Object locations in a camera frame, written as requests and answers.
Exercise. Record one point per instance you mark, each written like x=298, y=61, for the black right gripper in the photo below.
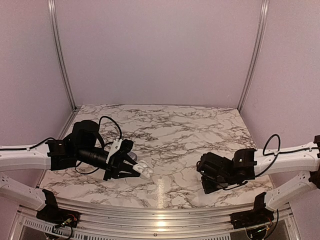
x=208, y=188

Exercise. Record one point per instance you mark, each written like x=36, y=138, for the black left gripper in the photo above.
x=116, y=165

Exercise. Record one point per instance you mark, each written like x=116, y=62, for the purple earbud charging case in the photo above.
x=133, y=156

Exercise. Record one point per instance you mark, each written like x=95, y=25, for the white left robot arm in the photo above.
x=30, y=158

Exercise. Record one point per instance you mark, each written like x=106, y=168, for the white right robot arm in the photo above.
x=304, y=159

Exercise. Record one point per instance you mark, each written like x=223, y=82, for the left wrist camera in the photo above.
x=119, y=147

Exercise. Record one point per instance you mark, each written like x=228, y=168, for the aluminium front rail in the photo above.
x=103, y=222

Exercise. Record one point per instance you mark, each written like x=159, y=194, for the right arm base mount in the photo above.
x=249, y=218

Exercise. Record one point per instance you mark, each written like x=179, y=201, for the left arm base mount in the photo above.
x=58, y=216

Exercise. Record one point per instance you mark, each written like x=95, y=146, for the left aluminium frame post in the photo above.
x=59, y=52

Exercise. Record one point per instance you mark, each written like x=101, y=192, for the aluminium frame post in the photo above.
x=59, y=52
x=261, y=29

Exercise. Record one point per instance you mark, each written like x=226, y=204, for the right aluminium frame post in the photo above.
x=261, y=29

